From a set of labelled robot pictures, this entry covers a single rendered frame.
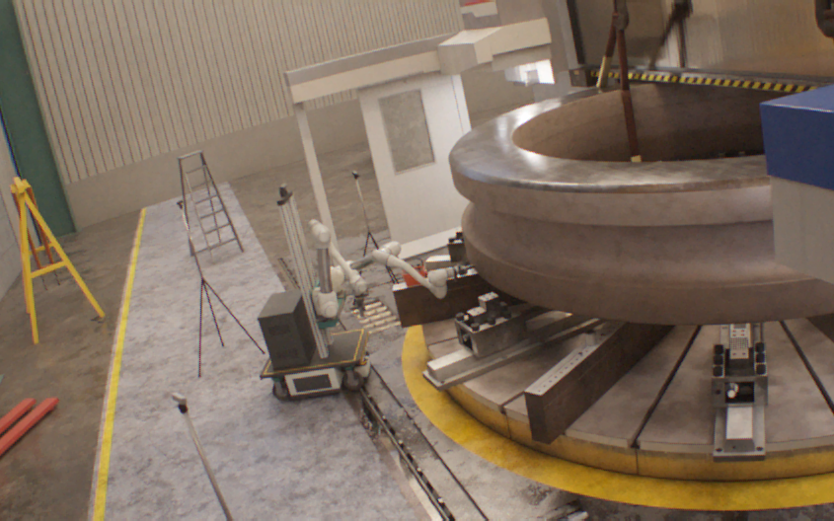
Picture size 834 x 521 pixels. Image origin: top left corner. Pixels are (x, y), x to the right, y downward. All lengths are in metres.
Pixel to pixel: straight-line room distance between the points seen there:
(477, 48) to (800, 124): 7.00
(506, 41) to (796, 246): 7.07
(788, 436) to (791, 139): 3.17
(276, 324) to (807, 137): 5.43
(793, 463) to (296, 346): 4.15
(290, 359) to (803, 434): 4.26
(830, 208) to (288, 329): 5.40
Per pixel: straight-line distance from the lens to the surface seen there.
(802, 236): 1.74
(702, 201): 4.50
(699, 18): 8.02
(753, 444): 4.42
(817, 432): 4.69
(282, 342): 6.57
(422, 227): 9.87
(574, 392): 4.90
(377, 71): 9.31
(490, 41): 8.52
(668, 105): 8.87
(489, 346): 5.68
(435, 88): 9.71
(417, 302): 6.77
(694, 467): 4.77
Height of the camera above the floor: 3.00
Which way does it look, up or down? 19 degrees down
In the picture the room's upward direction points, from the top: 12 degrees counter-clockwise
